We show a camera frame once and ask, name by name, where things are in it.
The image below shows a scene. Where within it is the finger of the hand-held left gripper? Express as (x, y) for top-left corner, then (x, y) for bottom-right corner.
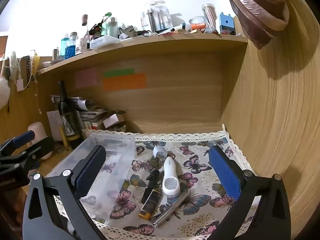
(14, 136), (55, 170)
(0, 131), (36, 155)

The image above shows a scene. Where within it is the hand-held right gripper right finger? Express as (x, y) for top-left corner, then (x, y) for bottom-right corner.
(207, 145), (292, 240)

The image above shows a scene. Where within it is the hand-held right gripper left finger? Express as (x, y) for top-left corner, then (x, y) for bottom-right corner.
(22, 145), (108, 240)

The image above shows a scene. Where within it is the clear plastic storage box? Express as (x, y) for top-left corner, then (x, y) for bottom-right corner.
(46, 133), (137, 222)

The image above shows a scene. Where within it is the white handheld electric device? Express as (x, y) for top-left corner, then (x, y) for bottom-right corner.
(162, 156), (182, 197)

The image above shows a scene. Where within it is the small white adapter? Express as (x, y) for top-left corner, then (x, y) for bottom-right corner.
(152, 146), (167, 159)

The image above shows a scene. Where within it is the silver metal pen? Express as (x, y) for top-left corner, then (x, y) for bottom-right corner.
(152, 192), (189, 228)

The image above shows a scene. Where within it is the beige cylinder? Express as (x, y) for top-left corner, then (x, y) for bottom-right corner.
(27, 122), (53, 160)

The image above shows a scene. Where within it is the white paper note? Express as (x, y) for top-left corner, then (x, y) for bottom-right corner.
(47, 110), (63, 142)

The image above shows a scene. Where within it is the dark wine bottle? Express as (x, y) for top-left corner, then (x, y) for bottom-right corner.
(58, 80), (84, 150)

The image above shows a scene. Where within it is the butterfly print lace tablecloth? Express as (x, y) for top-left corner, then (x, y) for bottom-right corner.
(54, 124), (258, 240)

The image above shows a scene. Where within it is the white fluffy ball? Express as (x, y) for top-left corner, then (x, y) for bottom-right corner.
(0, 76), (11, 109)

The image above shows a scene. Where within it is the small white cardboard box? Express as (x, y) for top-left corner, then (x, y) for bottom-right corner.
(103, 114), (125, 128)

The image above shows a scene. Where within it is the stack of books and magazines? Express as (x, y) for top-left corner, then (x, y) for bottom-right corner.
(50, 94), (125, 130)

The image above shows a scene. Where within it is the small black gadget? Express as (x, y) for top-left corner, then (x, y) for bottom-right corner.
(141, 169), (160, 204)

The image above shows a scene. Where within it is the black and yellow box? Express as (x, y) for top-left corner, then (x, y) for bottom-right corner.
(139, 189), (162, 221)

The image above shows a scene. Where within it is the lace ribbon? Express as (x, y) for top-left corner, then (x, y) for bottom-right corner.
(24, 55), (34, 77)

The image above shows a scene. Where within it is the pink sticky note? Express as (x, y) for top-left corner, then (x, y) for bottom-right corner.
(75, 67), (97, 88)

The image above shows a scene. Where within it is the orange sticky note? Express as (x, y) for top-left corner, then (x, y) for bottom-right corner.
(102, 73), (147, 91)

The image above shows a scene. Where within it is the blue patterned bottle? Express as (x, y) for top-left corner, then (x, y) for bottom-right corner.
(64, 32), (78, 60)

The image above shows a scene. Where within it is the teal bottle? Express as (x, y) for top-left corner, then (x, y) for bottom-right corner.
(61, 38), (70, 57)

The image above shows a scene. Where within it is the green sticky note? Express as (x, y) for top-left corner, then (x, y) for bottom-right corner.
(104, 68), (135, 78)

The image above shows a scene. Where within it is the white mug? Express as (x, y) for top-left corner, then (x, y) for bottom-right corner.
(76, 38), (88, 55)

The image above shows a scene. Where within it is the white plastic tray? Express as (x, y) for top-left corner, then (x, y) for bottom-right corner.
(89, 35), (121, 50)

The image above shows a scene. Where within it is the green capped bottle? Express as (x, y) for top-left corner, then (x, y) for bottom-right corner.
(101, 12), (112, 37)

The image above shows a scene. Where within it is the steel flask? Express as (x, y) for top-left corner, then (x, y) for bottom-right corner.
(108, 17), (119, 38)

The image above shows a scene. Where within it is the wooden shelf board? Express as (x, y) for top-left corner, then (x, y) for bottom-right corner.
(36, 34), (248, 75)

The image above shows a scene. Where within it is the blue box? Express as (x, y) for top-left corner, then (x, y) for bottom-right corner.
(219, 12), (235, 34)

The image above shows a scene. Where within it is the glass bowl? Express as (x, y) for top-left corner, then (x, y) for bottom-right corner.
(189, 16), (207, 32)

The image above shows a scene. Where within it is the clear jar of sticks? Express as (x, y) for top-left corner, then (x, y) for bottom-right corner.
(201, 4), (217, 32)

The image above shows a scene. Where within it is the brown hanging cloth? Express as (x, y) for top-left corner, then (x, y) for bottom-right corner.
(225, 0), (294, 50)

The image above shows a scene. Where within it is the clear plastic packaging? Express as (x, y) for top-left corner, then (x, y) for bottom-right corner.
(141, 1), (173, 33)

